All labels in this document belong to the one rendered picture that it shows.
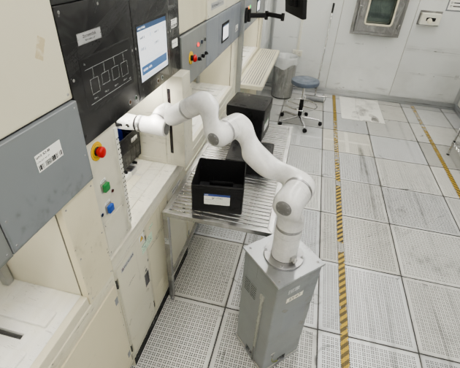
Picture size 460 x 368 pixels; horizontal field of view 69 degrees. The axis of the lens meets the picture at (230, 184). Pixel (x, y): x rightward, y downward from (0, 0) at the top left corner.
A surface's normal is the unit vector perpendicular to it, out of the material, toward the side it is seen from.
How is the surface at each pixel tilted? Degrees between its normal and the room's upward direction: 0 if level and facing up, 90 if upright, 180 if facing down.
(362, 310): 0
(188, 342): 0
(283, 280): 0
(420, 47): 90
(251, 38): 90
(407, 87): 90
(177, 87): 90
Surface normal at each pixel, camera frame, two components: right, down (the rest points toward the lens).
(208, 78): -0.23, 0.55
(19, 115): 0.97, 0.17
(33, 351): 0.04, -0.81
